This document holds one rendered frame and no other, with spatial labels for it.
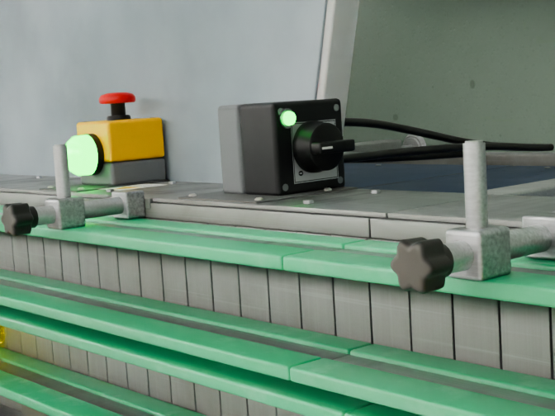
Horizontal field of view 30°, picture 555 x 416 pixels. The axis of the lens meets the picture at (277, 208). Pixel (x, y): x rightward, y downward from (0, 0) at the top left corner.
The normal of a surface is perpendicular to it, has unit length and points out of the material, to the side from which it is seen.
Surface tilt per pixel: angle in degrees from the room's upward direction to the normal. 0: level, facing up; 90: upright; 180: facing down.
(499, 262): 90
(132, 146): 90
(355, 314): 0
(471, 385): 90
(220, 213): 0
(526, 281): 90
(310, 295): 0
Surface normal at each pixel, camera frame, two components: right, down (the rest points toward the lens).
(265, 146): -0.77, 0.11
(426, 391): -0.06, -0.99
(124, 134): 0.64, 0.04
